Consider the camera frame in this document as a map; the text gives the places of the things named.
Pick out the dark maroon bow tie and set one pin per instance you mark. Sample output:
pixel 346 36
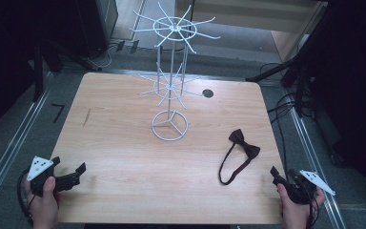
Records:
pixel 251 150

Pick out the round black table grommet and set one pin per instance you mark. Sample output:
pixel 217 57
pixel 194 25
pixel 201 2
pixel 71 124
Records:
pixel 207 93

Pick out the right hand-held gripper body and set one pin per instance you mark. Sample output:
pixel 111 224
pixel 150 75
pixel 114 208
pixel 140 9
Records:
pixel 301 191

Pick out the black metal stand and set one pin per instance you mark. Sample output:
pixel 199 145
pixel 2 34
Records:
pixel 298 86
pixel 38 70

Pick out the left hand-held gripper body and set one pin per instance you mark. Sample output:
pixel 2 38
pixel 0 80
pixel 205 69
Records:
pixel 39 168

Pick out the person's right hand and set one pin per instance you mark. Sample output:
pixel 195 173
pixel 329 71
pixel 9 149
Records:
pixel 295 213

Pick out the person's left hand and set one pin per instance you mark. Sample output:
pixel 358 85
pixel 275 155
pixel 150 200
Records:
pixel 44 210

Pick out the metal floor rail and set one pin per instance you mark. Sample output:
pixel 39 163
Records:
pixel 311 159
pixel 16 140

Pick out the dark cabinet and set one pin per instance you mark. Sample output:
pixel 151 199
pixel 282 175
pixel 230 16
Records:
pixel 97 22

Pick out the beige wooden cabinet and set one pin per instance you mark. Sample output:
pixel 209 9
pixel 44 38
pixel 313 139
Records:
pixel 235 12

